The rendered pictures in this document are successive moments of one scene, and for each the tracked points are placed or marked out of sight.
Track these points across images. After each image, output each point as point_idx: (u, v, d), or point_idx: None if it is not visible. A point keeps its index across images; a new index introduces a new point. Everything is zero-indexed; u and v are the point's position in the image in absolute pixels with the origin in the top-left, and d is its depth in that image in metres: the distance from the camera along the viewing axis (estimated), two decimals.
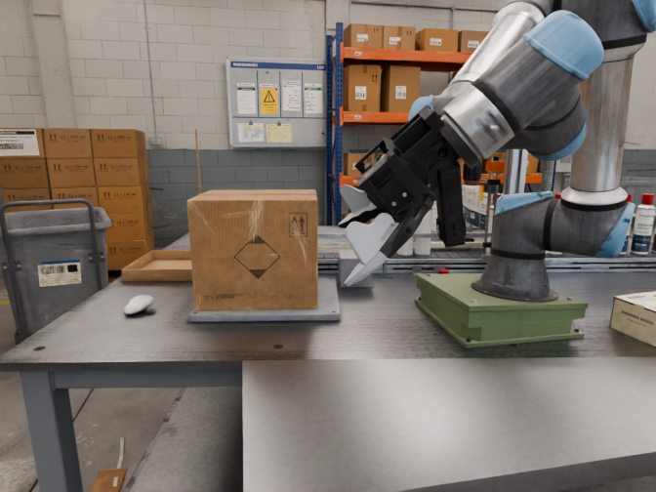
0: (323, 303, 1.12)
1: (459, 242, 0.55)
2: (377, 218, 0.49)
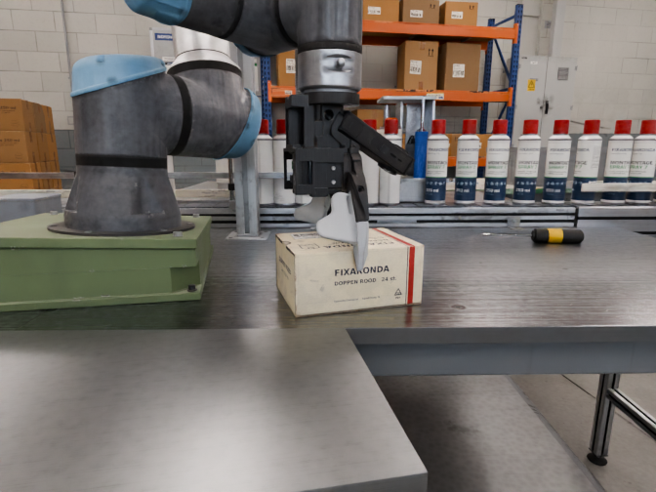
0: None
1: (409, 162, 0.55)
2: (332, 203, 0.50)
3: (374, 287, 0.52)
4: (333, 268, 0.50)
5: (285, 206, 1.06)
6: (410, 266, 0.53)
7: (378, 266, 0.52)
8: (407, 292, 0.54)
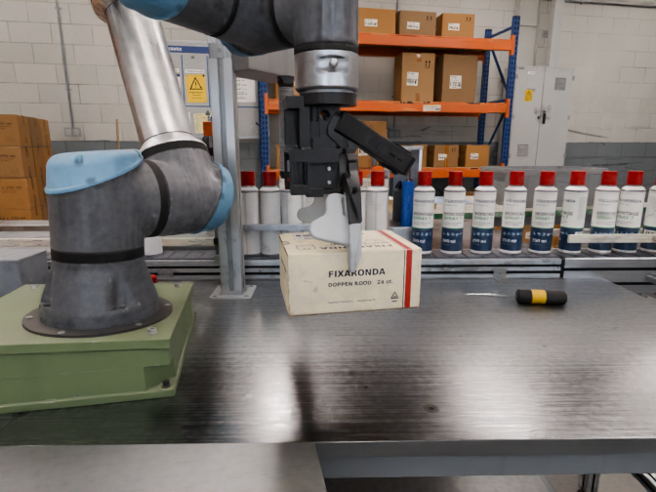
0: None
1: (409, 161, 0.54)
2: (326, 204, 0.51)
3: (369, 290, 0.52)
4: (327, 269, 0.51)
5: (271, 257, 1.07)
6: (407, 269, 0.52)
7: (373, 268, 0.52)
8: (404, 296, 0.53)
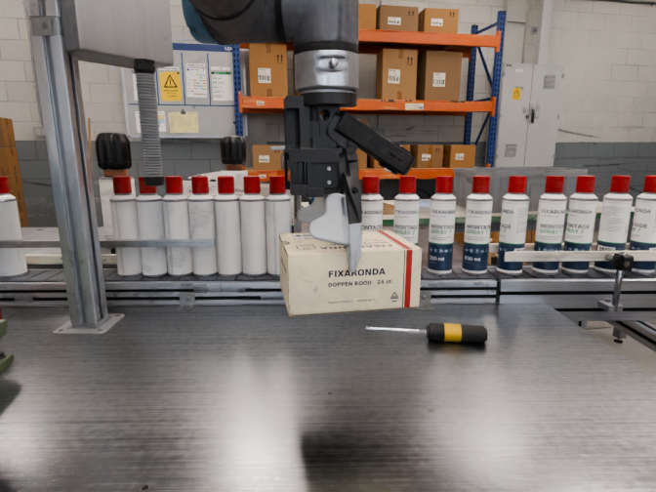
0: None
1: (409, 161, 0.54)
2: (326, 204, 0.51)
3: (369, 290, 0.52)
4: (327, 269, 0.51)
5: (152, 278, 0.89)
6: (407, 269, 0.52)
7: (373, 268, 0.52)
8: (404, 296, 0.53)
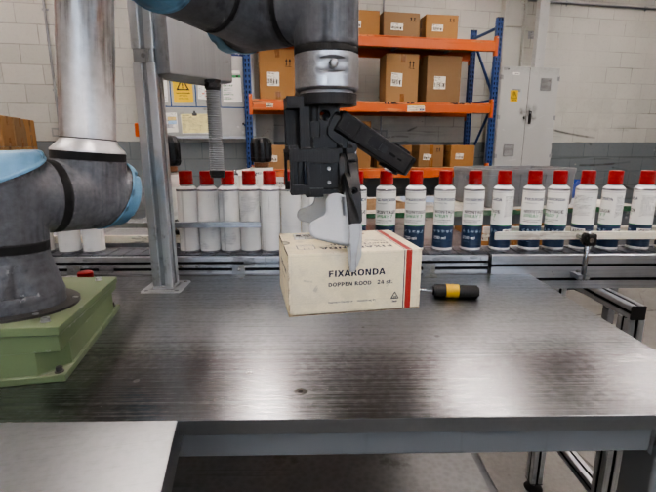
0: None
1: (409, 161, 0.54)
2: (326, 204, 0.51)
3: (369, 290, 0.52)
4: (327, 269, 0.51)
5: (210, 253, 1.10)
6: (407, 269, 0.52)
7: (373, 268, 0.52)
8: (404, 296, 0.53)
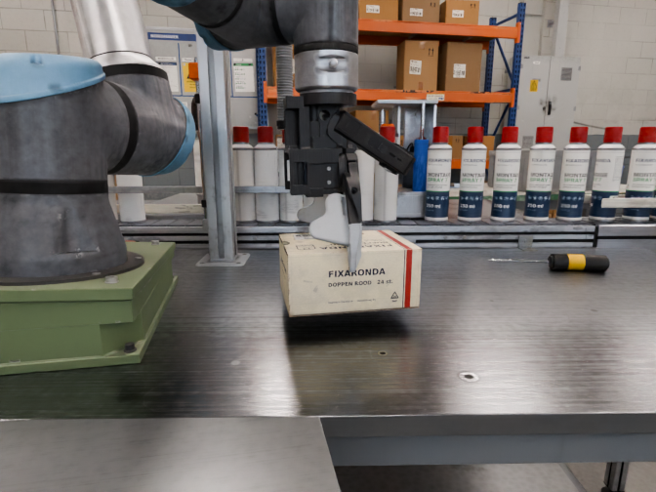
0: None
1: (409, 161, 0.54)
2: (326, 204, 0.51)
3: (369, 290, 0.52)
4: (327, 269, 0.51)
5: (268, 224, 0.95)
6: (407, 269, 0.52)
7: (373, 268, 0.52)
8: (404, 296, 0.53)
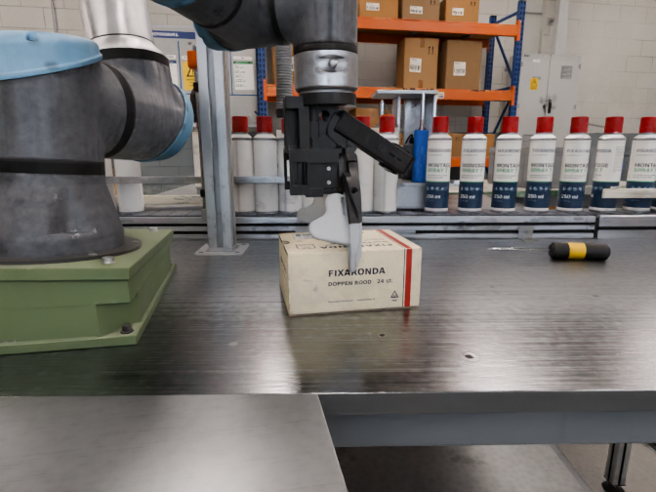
0: None
1: (409, 161, 0.54)
2: (326, 204, 0.51)
3: (369, 289, 0.52)
4: (327, 268, 0.50)
5: (267, 214, 0.94)
6: (407, 268, 0.52)
7: (373, 267, 0.52)
8: (404, 295, 0.53)
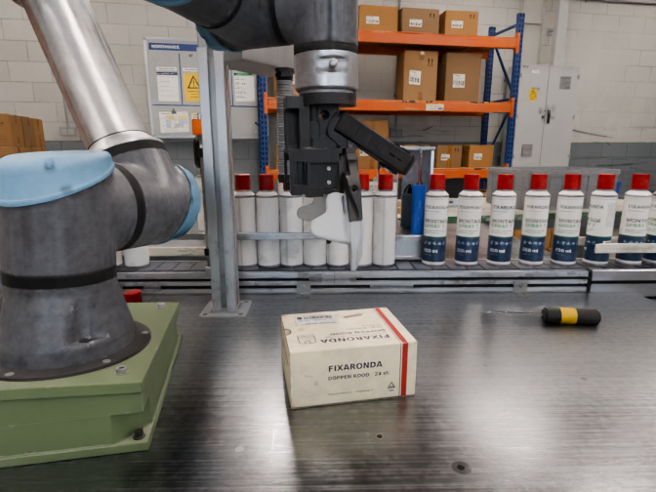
0: None
1: (409, 161, 0.54)
2: (326, 203, 0.50)
3: (367, 382, 0.55)
4: (327, 364, 0.53)
5: (269, 268, 0.97)
6: (403, 361, 0.55)
7: (371, 361, 0.54)
8: (400, 385, 0.56)
